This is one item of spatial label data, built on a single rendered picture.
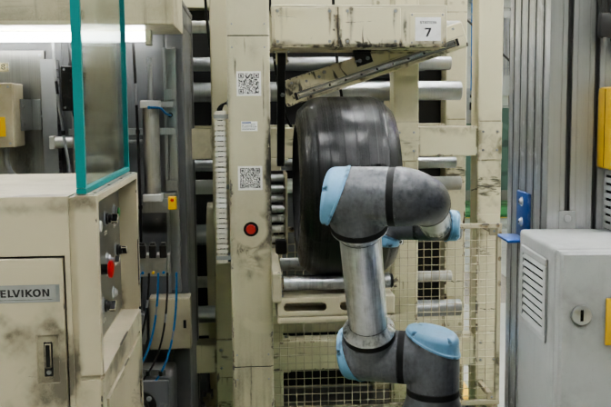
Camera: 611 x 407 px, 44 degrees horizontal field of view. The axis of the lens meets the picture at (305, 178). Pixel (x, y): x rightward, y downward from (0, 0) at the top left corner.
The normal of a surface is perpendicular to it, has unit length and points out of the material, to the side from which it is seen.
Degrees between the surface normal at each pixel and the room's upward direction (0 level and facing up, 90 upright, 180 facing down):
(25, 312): 90
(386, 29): 90
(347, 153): 64
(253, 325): 90
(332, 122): 42
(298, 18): 90
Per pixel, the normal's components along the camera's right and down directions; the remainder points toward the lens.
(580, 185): 0.00, 0.09
